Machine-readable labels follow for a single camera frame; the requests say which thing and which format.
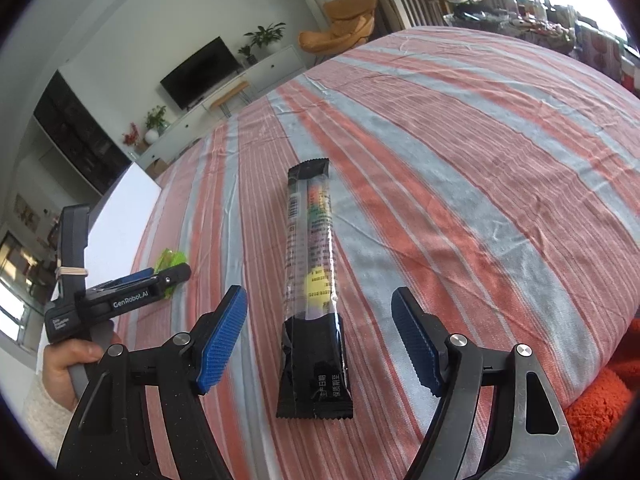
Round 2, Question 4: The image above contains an orange lounge chair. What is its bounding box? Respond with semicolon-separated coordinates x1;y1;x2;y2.
298;0;378;58

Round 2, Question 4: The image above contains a red flower vase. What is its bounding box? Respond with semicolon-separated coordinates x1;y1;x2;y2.
122;122;142;150

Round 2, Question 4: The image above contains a small wooden stool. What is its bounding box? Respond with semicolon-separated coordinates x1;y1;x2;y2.
207;80;250;118

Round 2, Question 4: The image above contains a white tv cabinet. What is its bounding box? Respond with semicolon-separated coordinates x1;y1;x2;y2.
137;46;306;169

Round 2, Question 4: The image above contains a striped red grey tablecloth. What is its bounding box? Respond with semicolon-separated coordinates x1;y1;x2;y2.
118;27;639;479

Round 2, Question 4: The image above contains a wooden dining chair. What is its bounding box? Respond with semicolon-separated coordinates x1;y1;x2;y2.
390;0;449;28

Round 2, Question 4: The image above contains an orange fluffy cushion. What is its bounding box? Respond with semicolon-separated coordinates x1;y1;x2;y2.
564;318;640;465

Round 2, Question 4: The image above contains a black flat television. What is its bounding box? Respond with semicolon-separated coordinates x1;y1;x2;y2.
160;37;241;110

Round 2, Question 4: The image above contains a large green potted plant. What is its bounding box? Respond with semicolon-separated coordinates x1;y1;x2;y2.
244;22;286;54

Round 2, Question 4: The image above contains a black clear snack stick packet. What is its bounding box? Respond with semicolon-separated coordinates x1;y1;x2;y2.
277;158;354;419

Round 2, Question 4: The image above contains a white board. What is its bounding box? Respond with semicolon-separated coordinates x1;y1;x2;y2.
85;162;160;288

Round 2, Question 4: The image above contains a small potted plant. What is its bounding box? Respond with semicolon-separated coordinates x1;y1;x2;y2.
238;44;257;66

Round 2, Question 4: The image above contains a dark glass cabinet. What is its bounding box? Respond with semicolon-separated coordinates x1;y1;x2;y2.
34;70;131;194

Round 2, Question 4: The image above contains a person's left forearm sleeve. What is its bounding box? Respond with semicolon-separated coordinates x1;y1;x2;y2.
23;375;77;465

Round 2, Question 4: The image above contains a green plant white vase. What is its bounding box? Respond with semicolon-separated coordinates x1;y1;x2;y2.
145;105;169;144

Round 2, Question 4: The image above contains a person's left hand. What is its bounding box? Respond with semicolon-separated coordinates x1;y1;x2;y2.
41;339;105;412

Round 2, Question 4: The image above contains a green snack packet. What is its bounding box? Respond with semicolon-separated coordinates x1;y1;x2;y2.
154;248;192;299

